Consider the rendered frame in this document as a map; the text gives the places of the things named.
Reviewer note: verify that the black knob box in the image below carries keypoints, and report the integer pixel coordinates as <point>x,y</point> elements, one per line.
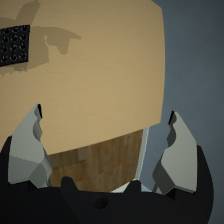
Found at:
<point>13,44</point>

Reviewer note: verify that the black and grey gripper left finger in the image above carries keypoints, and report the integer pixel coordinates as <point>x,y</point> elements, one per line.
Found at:
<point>24,163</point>

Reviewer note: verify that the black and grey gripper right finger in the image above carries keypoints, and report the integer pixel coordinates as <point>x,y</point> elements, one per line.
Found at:
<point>182,173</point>

